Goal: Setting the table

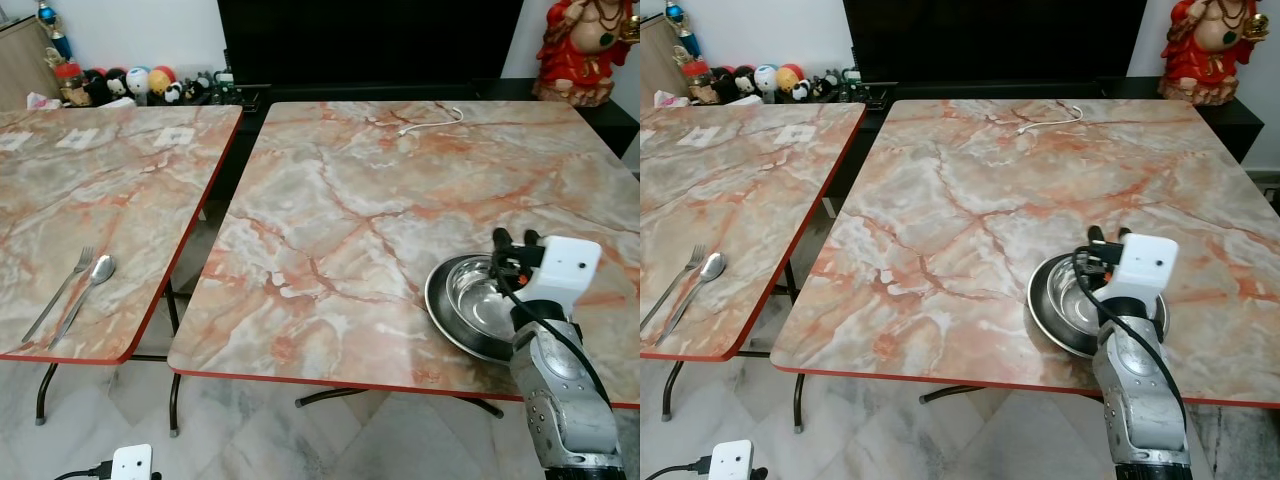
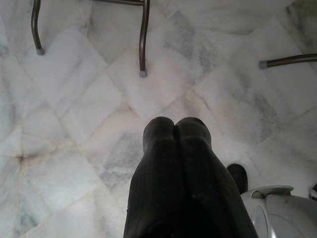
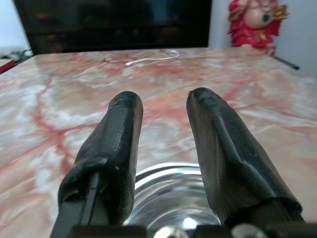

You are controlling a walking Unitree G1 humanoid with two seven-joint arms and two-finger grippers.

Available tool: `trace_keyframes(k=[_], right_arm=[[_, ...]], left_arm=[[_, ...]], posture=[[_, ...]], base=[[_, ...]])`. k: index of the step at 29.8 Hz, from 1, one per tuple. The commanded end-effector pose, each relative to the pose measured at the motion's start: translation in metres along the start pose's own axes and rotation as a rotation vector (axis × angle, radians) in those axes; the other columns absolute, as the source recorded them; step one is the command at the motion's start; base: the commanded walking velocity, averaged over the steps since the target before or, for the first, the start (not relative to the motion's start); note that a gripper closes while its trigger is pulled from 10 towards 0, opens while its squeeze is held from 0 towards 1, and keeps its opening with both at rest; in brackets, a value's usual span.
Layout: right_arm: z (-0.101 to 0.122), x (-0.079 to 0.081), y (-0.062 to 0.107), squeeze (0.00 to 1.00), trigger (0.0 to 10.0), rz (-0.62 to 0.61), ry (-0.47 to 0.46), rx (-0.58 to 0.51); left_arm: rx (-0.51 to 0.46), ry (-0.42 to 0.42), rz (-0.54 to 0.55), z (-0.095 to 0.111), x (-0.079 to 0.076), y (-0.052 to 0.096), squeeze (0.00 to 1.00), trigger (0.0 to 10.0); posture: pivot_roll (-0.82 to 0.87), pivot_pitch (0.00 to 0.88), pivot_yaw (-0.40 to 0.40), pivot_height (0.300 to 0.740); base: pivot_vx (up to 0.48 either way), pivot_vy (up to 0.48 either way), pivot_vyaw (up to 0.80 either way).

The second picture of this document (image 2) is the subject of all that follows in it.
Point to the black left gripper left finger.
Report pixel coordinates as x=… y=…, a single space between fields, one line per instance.
x=156 y=178

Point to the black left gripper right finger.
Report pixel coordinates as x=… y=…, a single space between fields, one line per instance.
x=205 y=178

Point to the black robot foot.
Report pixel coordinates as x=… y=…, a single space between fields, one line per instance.
x=238 y=177

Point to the silver robot leg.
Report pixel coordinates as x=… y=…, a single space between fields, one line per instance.
x=277 y=213

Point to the brown metal chair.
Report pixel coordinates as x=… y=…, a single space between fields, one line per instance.
x=142 y=37
x=287 y=61

